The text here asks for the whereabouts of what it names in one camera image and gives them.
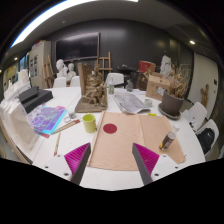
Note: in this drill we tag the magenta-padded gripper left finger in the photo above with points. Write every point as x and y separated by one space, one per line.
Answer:
77 156

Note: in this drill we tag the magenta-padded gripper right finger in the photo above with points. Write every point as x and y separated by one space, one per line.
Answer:
146 157

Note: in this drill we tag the clear dark-labelled drink bottle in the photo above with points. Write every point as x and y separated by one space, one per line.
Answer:
168 139

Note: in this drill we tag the thin wooden stick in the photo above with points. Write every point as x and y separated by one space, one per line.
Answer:
57 144

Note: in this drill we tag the long wooden paintbrush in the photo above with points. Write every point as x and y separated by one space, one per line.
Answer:
66 126

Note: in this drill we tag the yellow-green mug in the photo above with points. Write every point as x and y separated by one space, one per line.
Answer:
89 124

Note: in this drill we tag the white tape roll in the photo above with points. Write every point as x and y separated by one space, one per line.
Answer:
67 120

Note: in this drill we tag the small white-lidded paint jar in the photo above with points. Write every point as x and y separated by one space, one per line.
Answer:
72 115

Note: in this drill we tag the small yellow marker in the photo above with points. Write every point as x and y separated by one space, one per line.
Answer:
152 114

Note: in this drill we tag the flat round red coaster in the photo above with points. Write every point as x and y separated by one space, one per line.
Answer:
110 128

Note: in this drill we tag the grey plant saucer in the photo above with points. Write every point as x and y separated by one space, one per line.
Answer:
163 112

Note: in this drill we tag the small glass jar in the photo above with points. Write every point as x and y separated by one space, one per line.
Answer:
148 102

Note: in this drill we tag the grey printed newspaper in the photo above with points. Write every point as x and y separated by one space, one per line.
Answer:
130 101

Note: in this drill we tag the dried plant in grey pot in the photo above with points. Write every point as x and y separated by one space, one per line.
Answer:
171 103

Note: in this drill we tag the black backpack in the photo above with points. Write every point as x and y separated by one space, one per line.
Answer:
205 140

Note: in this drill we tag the white wrapped canvas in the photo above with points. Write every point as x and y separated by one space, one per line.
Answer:
20 126

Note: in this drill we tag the golden sculpture on wooden base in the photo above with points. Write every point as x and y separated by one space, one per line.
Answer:
95 93

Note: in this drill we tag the white plastic chair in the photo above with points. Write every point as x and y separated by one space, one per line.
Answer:
196 113
59 82
75 81
117 79
211 126

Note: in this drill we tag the large flat black box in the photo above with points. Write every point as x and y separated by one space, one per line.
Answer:
38 100

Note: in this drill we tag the brown cardboard box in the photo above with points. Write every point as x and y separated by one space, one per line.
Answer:
154 85

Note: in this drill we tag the grey glass bottle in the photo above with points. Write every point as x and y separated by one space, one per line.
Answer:
129 86

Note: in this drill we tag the clear green spray bottle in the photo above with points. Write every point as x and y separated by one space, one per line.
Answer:
111 87

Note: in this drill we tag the small flat black box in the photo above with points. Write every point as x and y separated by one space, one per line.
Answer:
27 94

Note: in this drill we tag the white plaster bust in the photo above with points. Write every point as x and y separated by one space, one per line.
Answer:
61 68
71 72

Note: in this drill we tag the wooden easel by cabinet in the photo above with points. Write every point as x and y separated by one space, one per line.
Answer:
48 71

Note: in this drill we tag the red box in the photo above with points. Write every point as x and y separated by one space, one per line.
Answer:
146 66

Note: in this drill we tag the white plaster sculpture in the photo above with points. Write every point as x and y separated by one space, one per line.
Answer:
165 65

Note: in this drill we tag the tall wooden easel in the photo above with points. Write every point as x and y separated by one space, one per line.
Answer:
104 65

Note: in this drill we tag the white cabinet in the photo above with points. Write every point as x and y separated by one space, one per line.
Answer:
38 63

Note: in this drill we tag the long ceiling light strip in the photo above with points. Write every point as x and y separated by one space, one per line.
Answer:
50 15

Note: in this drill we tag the small wooden wall figure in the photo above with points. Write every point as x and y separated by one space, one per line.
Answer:
204 95

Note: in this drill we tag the black wall screen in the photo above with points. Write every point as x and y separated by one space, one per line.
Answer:
77 46

